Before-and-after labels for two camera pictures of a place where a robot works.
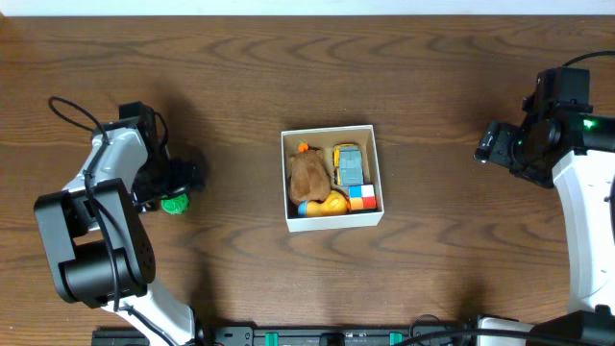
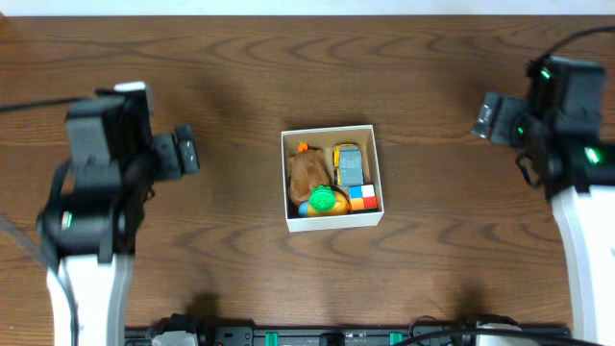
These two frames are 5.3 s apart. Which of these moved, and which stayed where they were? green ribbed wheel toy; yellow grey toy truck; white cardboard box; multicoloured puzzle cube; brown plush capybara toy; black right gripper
Moved: black right gripper; green ribbed wheel toy
Stayed: multicoloured puzzle cube; brown plush capybara toy; yellow grey toy truck; white cardboard box
